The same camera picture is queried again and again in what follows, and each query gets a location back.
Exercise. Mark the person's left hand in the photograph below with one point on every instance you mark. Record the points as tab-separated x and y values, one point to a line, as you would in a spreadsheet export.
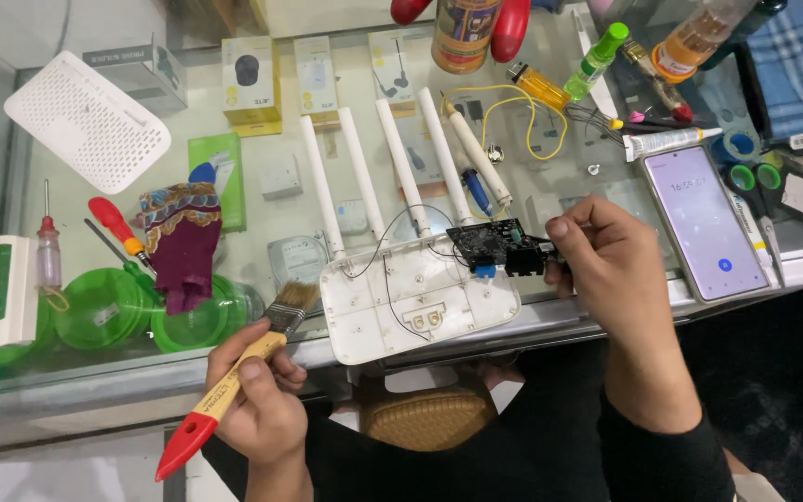
262	418

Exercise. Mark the person's right hand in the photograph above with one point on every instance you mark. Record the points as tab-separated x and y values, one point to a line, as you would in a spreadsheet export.
617	272

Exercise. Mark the black circuit board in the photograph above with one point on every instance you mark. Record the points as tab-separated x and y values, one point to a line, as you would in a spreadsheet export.
495	245

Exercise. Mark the smartphone in clear case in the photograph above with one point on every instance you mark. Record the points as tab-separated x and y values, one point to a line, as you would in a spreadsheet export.
705	223

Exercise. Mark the green plastic lid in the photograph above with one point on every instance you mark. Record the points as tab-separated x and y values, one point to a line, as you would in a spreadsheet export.
199	328
98	310

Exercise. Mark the white glue tube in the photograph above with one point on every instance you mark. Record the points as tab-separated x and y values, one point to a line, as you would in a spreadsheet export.
663	141

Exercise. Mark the silver hard disk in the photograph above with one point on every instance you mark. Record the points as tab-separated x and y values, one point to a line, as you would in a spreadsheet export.
297	259

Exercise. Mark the brown woven stool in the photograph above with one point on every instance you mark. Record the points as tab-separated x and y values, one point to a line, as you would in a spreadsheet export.
426	418

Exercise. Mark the silver round screw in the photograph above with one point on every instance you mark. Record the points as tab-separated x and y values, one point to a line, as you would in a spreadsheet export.
494	153

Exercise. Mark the blue tape roll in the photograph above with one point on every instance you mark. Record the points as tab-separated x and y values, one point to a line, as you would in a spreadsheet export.
739	145

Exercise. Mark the white soldering iron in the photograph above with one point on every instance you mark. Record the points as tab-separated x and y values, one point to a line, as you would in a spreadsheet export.
477	153

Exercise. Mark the maroon patterned cloth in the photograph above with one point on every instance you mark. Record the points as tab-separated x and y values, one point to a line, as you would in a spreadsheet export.
182	244

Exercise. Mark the white router case with antennas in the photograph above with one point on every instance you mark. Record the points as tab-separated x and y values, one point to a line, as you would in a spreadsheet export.
415	300

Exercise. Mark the brown pen with red tip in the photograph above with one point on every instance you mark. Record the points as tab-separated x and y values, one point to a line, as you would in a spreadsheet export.
659	80

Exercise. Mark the yellow lighter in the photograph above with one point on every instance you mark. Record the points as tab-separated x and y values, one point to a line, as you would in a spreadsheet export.
541	88

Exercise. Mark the green spray bottle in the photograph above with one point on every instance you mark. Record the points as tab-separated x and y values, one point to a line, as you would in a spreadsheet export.
593	66

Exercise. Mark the white square adapter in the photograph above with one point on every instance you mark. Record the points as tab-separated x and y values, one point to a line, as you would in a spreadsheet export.
281	178

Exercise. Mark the green product box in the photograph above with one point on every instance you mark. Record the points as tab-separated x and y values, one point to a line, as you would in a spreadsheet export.
231	178

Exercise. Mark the red and yellow screwdriver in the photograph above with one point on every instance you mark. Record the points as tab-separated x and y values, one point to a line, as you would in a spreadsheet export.
114	224

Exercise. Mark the orange liquid bottle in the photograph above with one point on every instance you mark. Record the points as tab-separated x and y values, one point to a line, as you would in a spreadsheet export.
694	38

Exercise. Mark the blue plaid cloth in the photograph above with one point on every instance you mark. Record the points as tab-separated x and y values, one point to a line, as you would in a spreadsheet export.
799	70

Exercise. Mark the brown labelled bottle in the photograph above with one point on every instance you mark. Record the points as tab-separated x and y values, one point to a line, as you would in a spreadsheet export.
464	35

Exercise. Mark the white earphone product box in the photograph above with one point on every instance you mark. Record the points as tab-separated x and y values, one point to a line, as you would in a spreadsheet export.
391	66

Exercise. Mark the yellow and white product box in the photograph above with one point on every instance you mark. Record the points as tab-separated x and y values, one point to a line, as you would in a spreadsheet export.
252	83

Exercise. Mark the white perforated router cover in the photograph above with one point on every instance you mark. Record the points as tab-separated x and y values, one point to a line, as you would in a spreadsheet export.
88	122

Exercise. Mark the white charger product box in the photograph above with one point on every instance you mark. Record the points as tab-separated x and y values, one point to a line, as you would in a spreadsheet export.
316	77

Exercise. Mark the grey product box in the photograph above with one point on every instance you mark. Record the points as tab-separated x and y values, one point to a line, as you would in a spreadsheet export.
133	73

